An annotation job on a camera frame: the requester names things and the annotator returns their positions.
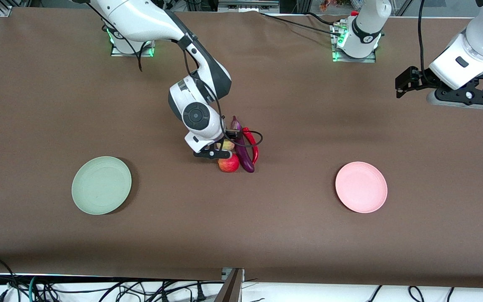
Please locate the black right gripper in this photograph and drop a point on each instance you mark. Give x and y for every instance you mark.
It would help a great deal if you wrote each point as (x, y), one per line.
(232, 134)

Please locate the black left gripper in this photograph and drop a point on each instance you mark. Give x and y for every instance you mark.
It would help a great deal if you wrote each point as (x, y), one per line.
(425, 78)

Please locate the yellow-green peach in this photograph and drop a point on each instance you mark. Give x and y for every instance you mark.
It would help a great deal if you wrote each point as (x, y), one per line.
(228, 145)

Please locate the red apple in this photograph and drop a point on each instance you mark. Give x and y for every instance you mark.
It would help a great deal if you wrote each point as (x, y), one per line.
(229, 165)

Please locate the purple eggplant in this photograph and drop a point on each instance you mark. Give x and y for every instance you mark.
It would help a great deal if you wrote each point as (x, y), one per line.
(247, 163)

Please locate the red chili pepper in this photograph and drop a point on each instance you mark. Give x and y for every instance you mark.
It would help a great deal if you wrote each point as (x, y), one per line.
(256, 156)

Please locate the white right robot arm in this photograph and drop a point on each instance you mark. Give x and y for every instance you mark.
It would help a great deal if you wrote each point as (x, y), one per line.
(195, 115)

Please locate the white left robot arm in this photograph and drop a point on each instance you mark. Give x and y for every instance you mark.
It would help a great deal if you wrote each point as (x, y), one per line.
(367, 25)

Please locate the brown table cover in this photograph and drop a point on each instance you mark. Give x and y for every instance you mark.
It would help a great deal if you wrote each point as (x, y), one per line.
(241, 235)

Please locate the orange background object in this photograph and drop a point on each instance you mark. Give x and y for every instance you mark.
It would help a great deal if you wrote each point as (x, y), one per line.
(329, 5)

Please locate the pink plate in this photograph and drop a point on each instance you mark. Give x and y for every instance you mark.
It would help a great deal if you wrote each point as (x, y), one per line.
(361, 187)

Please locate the pale green plate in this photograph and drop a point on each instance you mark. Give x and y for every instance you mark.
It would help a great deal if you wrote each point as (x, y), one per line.
(101, 185)

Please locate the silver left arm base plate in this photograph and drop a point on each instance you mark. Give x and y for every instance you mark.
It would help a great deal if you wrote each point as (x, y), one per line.
(354, 60)

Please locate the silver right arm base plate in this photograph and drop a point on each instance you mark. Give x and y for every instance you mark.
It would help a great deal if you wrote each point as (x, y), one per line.
(132, 53)

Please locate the grey metal equipment frame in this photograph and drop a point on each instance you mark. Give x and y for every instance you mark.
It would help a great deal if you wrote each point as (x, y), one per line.
(247, 6)

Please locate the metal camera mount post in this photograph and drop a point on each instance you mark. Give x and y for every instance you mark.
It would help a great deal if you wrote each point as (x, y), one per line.
(231, 289)

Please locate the small aluminium corner bracket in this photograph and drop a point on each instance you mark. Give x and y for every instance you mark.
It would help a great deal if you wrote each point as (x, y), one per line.
(4, 11)

